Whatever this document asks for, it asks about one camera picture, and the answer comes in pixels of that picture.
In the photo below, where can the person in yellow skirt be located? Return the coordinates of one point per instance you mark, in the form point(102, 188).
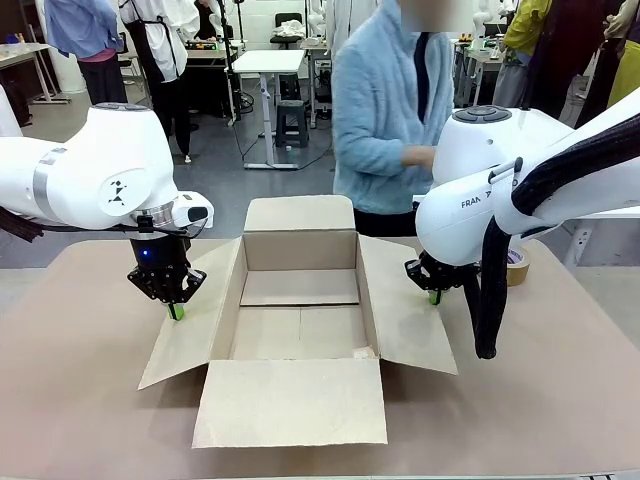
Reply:
point(630, 65)

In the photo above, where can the white height-adjustable desk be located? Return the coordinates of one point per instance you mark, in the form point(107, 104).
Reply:
point(270, 62)

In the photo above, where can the black stand pole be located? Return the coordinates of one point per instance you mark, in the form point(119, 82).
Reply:
point(231, 75)

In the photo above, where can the person's right hand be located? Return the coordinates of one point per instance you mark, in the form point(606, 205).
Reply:
point(417, 156)

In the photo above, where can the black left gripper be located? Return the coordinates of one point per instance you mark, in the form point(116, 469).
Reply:
point(160, 252)

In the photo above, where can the person in blue fleece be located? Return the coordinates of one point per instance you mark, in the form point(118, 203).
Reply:
point(380, 125)

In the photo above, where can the person in blue shirt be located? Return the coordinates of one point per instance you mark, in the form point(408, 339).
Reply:
point(85, 30)

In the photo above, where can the person's right forearm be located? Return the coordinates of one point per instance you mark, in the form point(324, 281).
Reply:
point(380, 150)

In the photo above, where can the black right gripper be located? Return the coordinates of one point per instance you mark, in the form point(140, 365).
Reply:
point(450, 272)

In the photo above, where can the dark step stool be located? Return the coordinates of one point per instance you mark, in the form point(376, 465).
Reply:
point(292, 125)

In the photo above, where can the brown cardboard box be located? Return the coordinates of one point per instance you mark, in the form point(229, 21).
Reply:
point(300, 400)

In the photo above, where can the brown packing tape roll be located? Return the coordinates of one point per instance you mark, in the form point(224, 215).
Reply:
point(520, 272)

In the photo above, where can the person in yellow-green jacket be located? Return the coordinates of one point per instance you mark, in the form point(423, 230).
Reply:
point(525, 25)

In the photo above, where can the person in white coat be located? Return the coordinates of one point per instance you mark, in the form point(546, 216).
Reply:
point(165, 50)

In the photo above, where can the chair with white cloth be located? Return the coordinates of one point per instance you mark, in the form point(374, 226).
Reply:
point(287, 30)

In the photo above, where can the white side table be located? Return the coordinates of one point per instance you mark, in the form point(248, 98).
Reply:
point(545, 122)

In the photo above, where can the person in dark maroon clothes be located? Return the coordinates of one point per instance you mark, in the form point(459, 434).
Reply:
point(565, 50)

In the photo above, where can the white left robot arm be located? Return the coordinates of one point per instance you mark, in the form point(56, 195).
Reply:
point(75, 175)

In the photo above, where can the person in white jacket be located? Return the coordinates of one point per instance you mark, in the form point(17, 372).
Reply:
point(350, 15)

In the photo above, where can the grey work table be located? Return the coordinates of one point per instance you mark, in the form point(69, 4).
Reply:
point(20, 52)

